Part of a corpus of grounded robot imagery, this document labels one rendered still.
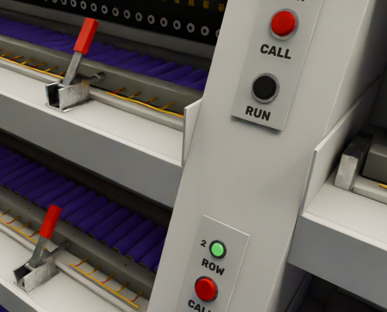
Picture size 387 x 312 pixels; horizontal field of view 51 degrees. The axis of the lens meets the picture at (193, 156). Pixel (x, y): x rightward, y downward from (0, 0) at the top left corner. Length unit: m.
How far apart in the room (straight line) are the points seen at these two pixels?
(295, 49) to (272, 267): 0.15
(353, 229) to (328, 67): 0.11
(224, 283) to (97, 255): 0.20
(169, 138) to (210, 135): 0.06
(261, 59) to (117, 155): 0.15
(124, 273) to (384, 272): 0.27
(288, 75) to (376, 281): 0.14
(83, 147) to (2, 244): 0.21
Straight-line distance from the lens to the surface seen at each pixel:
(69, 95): 0.41
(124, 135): 0.36
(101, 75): 0.45
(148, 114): 0.39
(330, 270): 0.30
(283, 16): 0.28
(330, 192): 0.31
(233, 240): 0.30
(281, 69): 0.28
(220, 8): 0.49
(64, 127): 0.40
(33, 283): 0.48
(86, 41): 0.42
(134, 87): 0.43
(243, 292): 0.31
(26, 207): 0.56
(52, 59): 0.51
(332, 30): 0.28
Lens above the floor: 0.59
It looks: 12 degrees down
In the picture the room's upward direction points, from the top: 15 degrees clockwise
